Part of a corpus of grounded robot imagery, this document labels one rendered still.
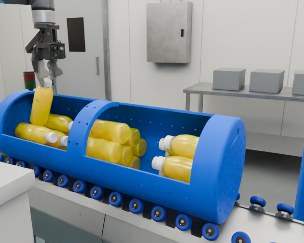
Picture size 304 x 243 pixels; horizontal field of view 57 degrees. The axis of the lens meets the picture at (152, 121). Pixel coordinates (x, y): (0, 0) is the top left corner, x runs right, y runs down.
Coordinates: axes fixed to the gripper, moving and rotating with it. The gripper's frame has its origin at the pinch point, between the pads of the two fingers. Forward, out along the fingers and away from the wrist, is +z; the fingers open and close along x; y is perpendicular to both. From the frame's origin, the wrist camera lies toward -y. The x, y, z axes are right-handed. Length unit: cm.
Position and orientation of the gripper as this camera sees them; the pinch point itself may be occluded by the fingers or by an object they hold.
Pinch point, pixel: (46, 82)
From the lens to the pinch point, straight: 110.9
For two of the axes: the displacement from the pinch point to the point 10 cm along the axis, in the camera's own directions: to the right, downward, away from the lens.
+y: 8.6, 1.3, -4.9
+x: 5.1, -2.3, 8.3
